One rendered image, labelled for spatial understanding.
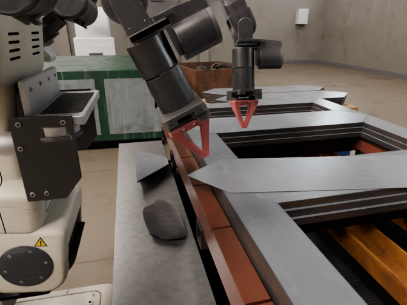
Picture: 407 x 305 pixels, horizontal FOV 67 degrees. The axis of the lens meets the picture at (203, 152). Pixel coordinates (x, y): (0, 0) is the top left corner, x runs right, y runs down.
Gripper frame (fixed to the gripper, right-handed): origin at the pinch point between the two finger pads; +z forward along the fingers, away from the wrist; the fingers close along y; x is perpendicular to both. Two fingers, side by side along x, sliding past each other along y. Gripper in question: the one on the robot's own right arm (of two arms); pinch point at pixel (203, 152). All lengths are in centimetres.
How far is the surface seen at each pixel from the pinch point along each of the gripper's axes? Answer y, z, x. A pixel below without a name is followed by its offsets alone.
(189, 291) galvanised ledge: 1.5, 27.1, 15.8
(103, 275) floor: 86, 75, 74
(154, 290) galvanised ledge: 3.3, 24.1, 22.1
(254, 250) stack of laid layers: -8.3, 15.9, 0.3
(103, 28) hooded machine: 555, -46, 44
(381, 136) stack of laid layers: 38, 43, -57
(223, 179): 13.9, 14.6, -1.4
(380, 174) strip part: 8.7, 30.5, -34.6
